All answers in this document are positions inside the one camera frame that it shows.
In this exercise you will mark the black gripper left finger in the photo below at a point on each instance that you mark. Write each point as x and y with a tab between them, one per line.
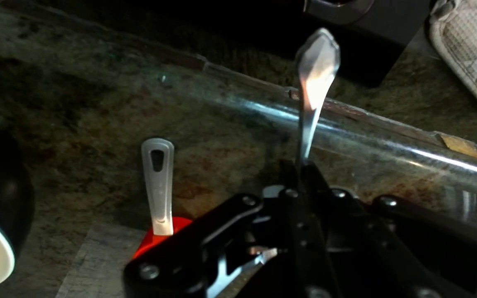
306	248

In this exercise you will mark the black and white bowl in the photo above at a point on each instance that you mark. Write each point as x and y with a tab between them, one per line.
0	182

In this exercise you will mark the white quilted pot holder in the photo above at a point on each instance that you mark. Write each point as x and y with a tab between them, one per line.
475	49

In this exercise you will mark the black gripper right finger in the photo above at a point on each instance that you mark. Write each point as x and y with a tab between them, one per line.
376	248

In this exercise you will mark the black gas stove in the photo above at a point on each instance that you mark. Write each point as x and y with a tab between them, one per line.
371	43

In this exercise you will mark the silver spoon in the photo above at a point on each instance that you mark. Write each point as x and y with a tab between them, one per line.
316	66

